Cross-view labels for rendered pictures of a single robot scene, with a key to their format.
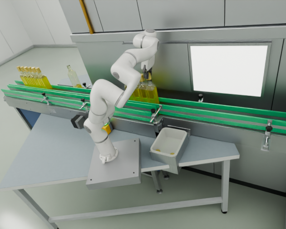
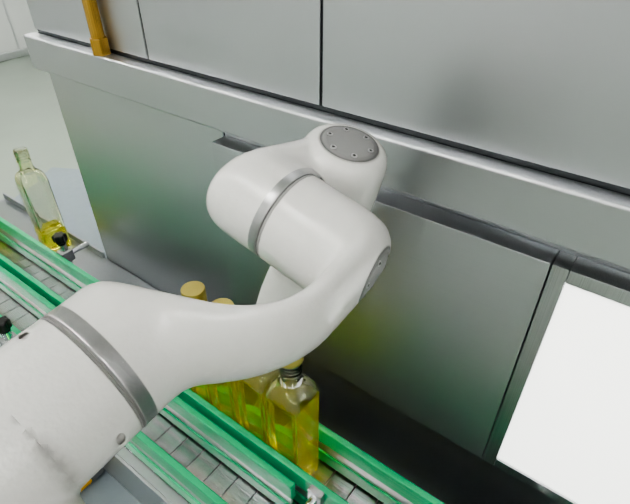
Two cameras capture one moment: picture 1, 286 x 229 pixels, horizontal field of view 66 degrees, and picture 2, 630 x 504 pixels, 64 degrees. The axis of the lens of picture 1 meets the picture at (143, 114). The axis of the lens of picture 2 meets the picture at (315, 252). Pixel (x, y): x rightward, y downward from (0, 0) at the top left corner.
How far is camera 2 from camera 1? 0.89 m
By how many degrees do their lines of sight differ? 0
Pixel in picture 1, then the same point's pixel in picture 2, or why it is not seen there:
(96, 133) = not seen: outside the picture
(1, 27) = not seen: outside the picture
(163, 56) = (391, 265)
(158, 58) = not seen: hidden behind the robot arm
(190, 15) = not seen: outside the picture
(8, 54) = (4, 44)
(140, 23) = (314, 69)
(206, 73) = (601, 437)
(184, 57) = (505, 316)
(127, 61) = (18, 448)
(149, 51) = (285, 337)
